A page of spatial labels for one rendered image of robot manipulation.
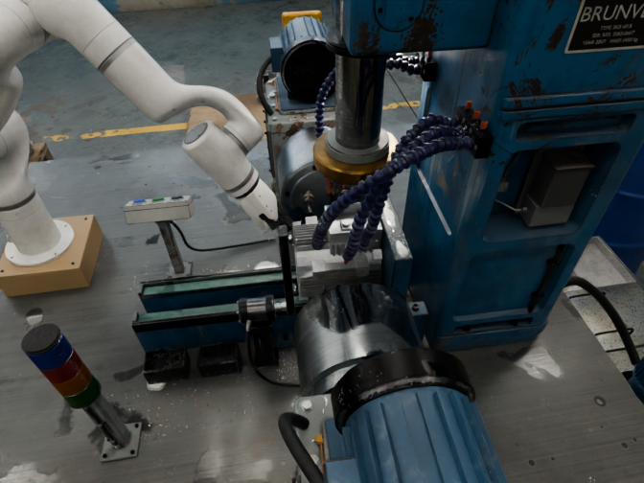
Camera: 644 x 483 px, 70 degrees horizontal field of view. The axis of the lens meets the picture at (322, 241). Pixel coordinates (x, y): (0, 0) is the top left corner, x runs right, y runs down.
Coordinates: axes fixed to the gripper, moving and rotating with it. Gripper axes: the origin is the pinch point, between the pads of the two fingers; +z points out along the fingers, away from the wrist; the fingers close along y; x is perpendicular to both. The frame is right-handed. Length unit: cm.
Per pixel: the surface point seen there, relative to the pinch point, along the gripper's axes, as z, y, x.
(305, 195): 4.6, -12.8, 5.2
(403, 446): -18, 66, 22
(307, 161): -1.9, -16.5, 10.4
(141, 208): -16.9, -14.0, -32.8
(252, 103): 75, -248, -59
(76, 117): 16, -278, -192
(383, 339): 1.2, 40.8, 17.0
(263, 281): 11.3, 2.7, -14.4
